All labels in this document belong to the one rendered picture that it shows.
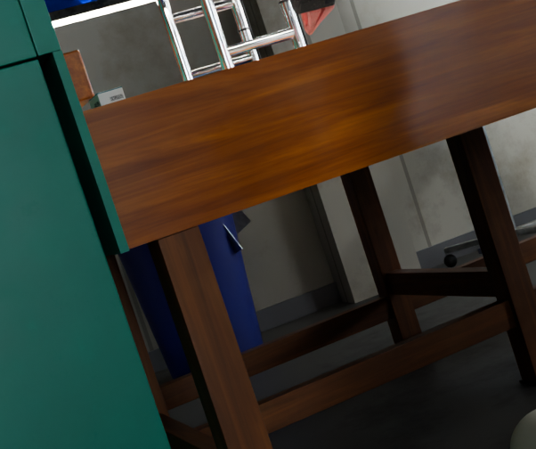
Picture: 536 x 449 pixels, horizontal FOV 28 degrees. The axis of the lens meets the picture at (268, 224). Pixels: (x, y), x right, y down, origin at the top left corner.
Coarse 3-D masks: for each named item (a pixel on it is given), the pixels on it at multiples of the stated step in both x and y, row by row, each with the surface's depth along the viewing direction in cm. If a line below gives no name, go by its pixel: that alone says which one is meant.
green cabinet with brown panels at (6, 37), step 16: (0, 0) 128; (16, 0) 128; (32, 0) 129; (0, 16) 128; (16, 16) 128; (32, 16) 129; (48, 16) 129; (0, 32) 128; (16, 32) 128; (32, 32) 129; (48, 32) 129; (0, 48) 127; (16, 48) 128; (32, 48) 129; (48, 48) 129; (0, 64) 127; (16, 64) 130
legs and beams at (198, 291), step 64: (192, 256) 139; (384, 256) 276; (512, 256) 223; (128, 320) 194; (192, 320) 139; (384, 320) 276; (512, 320) 223; (192, 384) 257; (320, 384) 207; (192, 448) 165; (256, 448) 141
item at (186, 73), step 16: (160, 0) 214; (224, 0) 219; (240, 0) 220; (176, 16) 215; (192, 16) 216; (240, 16) 219; (176, 32) 214; (240, 32) 220; (176, 48) 214; (240, 64) 219
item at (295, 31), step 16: (208, 0) 192; (288, 0) 197; (208, 16) 192; (288, 16) 197; (288, 32) 197; (304, 32) 199; (224, 48) 192; (240, 48) 193; (256, 48) 195; (224, 64) 192
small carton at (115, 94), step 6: (108, 90) 139; (114, 90) 139; (120, 90) 139; (96, 96) 139; (102, 96) 138; (108, 96) 139; (114, 96) 139; (120, 96) 139; (90, 102) 143; (96, 102) 140; (102, 102) 138; (108, 102) 139
